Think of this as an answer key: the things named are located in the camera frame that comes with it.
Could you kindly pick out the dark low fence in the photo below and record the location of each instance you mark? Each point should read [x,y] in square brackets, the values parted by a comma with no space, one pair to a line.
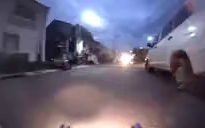
[13,63]

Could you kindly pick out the robot's own part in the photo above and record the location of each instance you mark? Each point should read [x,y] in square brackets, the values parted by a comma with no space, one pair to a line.
[136,126]
[65,126]

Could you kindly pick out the row of buildings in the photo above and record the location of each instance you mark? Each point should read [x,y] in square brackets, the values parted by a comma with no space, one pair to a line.
[93,50]

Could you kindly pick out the grey asphalt road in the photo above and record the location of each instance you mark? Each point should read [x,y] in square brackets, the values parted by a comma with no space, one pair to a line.
[100,83]

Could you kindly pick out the pale kerb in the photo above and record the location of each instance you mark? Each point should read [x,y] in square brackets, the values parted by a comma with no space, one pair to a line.
[30,73]

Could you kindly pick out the dark building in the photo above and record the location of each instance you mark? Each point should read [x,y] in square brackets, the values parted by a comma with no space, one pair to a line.
[61,40]

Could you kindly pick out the white car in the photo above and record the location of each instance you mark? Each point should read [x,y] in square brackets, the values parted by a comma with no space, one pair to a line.
[186,43]

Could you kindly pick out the vehicle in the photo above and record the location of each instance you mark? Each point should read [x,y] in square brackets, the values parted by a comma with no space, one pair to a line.
[66,64]

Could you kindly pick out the pale building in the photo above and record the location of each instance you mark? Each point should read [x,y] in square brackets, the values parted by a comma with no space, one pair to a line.
[16,30]

